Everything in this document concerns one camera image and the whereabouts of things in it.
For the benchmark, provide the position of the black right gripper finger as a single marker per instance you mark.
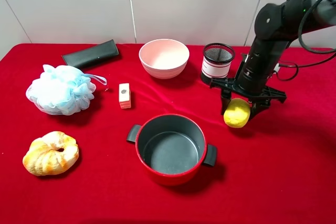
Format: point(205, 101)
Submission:
point(225, 99)

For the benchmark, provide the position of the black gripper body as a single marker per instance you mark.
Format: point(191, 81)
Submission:
point(266, 95)

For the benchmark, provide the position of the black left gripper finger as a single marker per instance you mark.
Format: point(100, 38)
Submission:
point(256, 108)

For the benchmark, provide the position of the yellow lemon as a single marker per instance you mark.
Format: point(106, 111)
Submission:
point(237, 113)

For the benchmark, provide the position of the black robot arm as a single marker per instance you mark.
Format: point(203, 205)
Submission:
point(276, 27)

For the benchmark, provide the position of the black mesh pen holder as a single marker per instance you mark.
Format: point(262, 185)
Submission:
point(217, 58)

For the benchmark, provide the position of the pink plastic bowl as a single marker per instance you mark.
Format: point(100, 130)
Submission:
point(164, 58)

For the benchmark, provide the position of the small pink white block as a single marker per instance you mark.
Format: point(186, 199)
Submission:
point(124, 96)

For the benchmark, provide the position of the red velvet tablecloth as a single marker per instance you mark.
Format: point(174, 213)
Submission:
point(279, 168)

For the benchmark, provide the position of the black leather glasses case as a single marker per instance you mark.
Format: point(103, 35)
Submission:
point(92, 56)

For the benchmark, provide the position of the blue white bath loofah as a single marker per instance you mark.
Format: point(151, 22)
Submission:
point(63, 90)

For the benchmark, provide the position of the toy croissant bread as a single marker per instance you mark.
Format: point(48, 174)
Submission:
point(51, 154)

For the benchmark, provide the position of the red pot black handles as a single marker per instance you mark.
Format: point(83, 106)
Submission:
point(172, 148)

